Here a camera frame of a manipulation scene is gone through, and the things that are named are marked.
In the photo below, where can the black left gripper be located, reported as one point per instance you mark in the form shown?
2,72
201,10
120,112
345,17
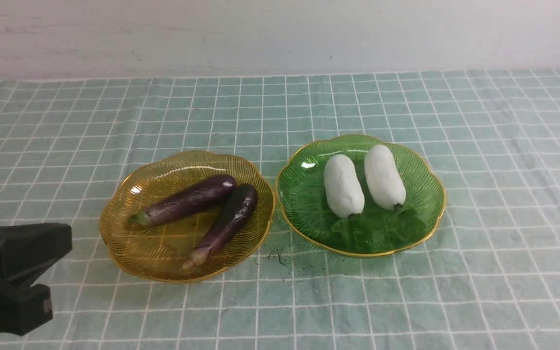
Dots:
26,253

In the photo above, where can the green glass plate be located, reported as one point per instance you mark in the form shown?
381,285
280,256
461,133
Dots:
376,231

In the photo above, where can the amber glass plate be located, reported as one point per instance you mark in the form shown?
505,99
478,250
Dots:
156,253

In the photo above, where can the green checkered tablecloth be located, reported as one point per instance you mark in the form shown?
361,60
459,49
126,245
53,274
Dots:
488,279

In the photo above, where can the white radish with leaves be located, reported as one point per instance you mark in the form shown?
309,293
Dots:
388,190

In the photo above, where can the purple eggplant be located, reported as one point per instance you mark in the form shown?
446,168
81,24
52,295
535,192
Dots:
235,214
199,197

